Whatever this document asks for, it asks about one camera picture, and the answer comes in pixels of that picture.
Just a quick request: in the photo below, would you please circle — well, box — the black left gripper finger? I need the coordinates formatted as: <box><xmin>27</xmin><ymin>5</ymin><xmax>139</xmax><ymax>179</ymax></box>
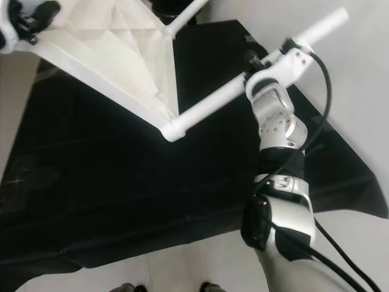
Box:
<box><xmin>36</xmin><ymin>1</ymin><xmax>63</xmax><ymax>22</ymax></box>

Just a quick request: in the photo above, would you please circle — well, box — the white plastic table leg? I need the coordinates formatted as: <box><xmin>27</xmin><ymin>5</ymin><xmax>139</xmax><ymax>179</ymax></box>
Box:
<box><xmin>167</xmin><ymin>7</ymin><xmax>350</xmax><ymax>137</ymax></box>
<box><xmin>165</xmin><ymin>0</ymin><xmax>210</xmax><ymax>38</ymax></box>

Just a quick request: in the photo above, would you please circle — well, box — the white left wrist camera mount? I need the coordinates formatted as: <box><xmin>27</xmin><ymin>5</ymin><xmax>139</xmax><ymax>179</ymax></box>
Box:
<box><xmin>3</xmin><ymin>0</ymin><xmax>37</xmax><ymax>52</ymax></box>

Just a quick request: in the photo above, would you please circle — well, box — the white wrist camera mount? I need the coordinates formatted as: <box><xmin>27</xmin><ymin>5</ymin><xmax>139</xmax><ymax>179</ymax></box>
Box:
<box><xmin>245</xmin><ymin>46</ymin><xmax>317</xmax><ymax>103</ymax></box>
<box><xmin>3</xmin><ymin>0</ymin><xmax>37</xmax><ymax>52</ymax></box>

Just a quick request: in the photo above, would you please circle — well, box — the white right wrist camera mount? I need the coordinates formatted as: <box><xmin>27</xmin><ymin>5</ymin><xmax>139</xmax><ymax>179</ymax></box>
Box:
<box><xmin>245</xmin><ymin>46</ymin><xmax>317</xmax><ymax>103</ymax></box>

